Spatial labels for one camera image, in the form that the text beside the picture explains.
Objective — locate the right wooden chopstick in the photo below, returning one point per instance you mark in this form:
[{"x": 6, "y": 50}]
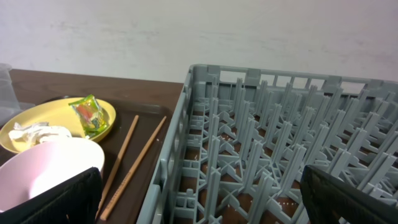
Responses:
[{"x": 116, "y": 196}]

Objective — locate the yellow plate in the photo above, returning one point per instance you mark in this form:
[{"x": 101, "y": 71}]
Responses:
[{"x": 56, "y": 113}]

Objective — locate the clear plastic bin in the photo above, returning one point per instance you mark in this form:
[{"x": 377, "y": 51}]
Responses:
[{"x": 10, "y": 106}]

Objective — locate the white tissue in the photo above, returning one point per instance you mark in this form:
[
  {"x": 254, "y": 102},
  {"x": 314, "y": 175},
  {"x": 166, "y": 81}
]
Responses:
[{"x": 38, "y": 133}]

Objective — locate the grey dishwasher rack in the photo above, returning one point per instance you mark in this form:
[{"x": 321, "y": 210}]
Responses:
[{"x": 239, "y": 140}]

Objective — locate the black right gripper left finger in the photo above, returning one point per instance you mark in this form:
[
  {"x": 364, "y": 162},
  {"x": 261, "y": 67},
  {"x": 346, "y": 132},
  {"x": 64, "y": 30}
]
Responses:
[{"x": 75, "y": 200}]

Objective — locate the dark brown serving tray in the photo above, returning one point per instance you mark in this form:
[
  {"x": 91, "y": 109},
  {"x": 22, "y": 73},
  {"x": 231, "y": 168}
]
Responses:
[{"x": 126, "y": 210}]

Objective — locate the pink bowl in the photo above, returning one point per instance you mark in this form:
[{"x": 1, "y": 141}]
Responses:
[{"x": 44, "y": 166}]

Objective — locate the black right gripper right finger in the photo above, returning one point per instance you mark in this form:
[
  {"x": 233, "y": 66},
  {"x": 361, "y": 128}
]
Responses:
[{"x": 328, "y": 199}]

